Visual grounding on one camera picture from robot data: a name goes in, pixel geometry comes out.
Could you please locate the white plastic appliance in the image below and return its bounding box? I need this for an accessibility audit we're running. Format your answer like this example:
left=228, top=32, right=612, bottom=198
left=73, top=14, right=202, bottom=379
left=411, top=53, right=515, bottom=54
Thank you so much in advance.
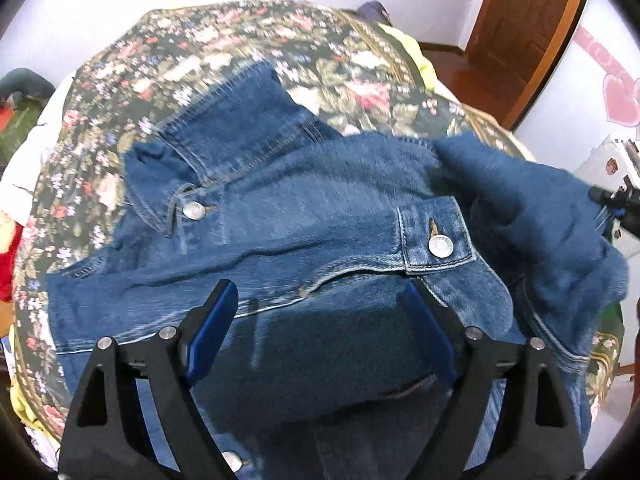
left=575, top=134, right=640, bottom=201

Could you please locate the pink heart wall sticker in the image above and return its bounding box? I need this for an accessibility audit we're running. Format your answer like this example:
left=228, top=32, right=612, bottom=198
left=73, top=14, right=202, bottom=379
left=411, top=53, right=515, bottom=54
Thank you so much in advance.
left=575, top=25, right=640, bottom=128

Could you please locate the floral bedspread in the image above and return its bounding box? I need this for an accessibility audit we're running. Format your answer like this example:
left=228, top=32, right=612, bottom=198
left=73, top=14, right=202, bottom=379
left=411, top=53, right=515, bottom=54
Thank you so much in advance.
left=12, top=0, right=623, bottom=441

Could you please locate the green cloth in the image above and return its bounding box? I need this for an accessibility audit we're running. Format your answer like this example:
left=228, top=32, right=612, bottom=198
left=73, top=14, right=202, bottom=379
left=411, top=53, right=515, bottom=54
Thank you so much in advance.
left=0, top=104, right=47, bottom=163

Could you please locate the yellow cloth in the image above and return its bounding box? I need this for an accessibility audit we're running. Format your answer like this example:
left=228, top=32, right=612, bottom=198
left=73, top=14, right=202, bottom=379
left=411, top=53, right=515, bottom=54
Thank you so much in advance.
left=377, top=22, right=437, bottom=92

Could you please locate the brown wooden door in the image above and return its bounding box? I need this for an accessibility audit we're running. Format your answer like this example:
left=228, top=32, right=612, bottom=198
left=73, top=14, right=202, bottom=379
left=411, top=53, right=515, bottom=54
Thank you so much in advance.
left=462, top=0, right=594, bottom=131

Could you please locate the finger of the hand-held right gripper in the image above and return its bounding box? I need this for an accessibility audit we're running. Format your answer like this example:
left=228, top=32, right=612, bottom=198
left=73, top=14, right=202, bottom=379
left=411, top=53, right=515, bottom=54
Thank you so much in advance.
left=588, top=185, right=626, bottom=211

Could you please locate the red plush blanket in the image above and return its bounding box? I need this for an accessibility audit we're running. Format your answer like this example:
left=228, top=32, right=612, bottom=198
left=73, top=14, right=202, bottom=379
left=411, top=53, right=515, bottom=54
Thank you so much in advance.
left=0, top=210, right=27, bottom=303

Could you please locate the grey cushion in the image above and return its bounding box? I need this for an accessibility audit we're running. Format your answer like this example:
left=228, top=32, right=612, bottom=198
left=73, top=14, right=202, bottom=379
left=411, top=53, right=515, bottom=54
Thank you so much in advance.
left=0, top=67, right=57, bottom=107

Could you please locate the blue denim jacket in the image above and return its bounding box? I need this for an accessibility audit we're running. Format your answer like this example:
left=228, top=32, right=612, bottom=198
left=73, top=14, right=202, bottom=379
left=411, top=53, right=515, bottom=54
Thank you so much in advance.
left=45, top=57, right=631, bottom=480

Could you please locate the white cloth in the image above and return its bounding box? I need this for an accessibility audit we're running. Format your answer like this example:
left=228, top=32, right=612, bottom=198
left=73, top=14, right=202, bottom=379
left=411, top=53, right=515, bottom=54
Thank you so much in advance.
left=0, top=74, right=76, bottom=223

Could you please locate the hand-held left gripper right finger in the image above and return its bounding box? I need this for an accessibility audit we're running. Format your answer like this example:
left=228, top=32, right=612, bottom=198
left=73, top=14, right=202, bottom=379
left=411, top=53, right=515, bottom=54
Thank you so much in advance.
left=397, top=279, right=584, bottom=480

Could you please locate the dark grey cloth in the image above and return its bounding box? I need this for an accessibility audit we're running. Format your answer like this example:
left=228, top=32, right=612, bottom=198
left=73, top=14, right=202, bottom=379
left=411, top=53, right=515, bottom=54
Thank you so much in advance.
left=357, top=1, right=397, bottom=24

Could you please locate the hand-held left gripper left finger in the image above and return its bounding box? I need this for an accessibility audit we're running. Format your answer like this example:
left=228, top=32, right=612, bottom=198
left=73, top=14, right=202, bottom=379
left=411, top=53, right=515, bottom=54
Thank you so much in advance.
left=57, top=279, right=240, bottom=480

